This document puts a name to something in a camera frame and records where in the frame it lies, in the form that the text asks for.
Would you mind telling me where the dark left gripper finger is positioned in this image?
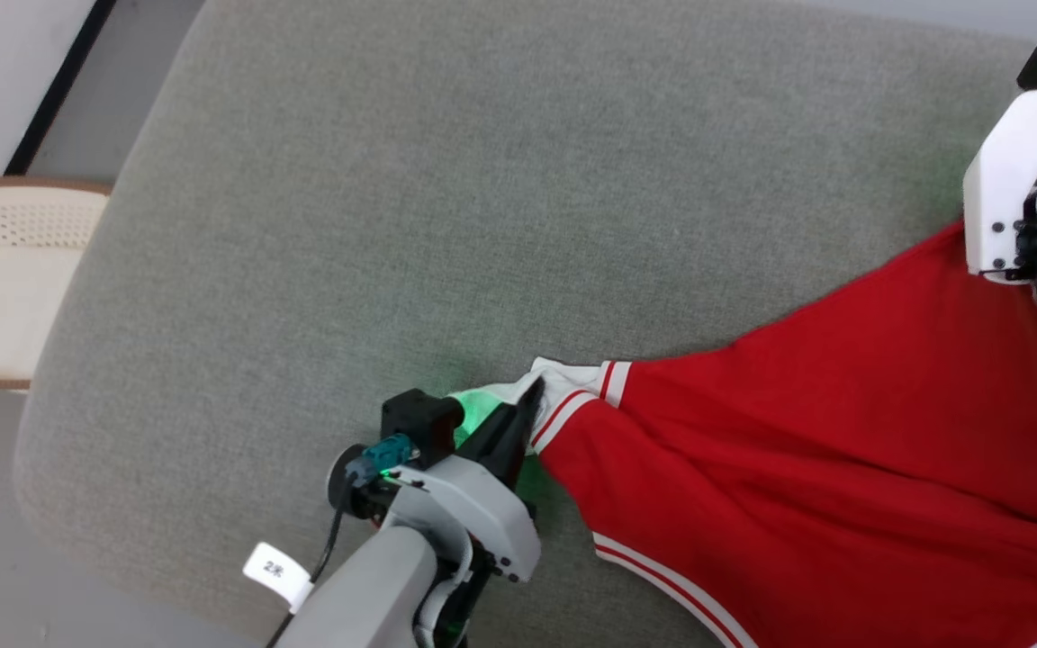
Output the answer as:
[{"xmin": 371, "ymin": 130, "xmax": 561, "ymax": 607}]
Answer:
[
  {"xmin": 460, "ymin": 378, "xmax": 545, "ymax": 460},
  {"xmin": 487, "ymin": 409, "xmax": 537, "ymax": 491}
]

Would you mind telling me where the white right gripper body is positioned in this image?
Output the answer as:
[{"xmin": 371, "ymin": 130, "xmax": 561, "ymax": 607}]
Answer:
[{"xmin": 963, "ymin": 83, "xmax": 1037, "ymax": 284}]

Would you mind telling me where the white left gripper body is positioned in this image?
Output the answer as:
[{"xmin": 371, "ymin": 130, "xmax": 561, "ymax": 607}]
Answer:
[{"xmin": 388, "ymin": 454, "xmax": 542, "ymax": 583}]

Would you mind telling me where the red and white garment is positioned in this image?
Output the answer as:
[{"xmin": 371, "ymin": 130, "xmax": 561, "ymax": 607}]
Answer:
[{"xmin": 451, "ymin": 219, "xmax": 1037, "ymax": 648}]

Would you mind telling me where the cream perforated laundry basket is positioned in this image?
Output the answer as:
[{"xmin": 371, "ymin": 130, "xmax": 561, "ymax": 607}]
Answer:
[{"xmin": 0, "ymin": 177, "xmax": 113, "ymax": 392}]

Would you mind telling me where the black skirting board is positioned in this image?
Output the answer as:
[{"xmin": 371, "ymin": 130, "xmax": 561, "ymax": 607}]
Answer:
[{"xmin": 4, "ymin": 0, "xmax": 119, "ymax": 177}]

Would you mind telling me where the white cable label tag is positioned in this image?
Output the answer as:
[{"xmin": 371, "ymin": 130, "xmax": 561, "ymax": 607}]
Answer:
[{"xmin": 242, "ymin": 542, "xmax": 314, "ymax": 615}]

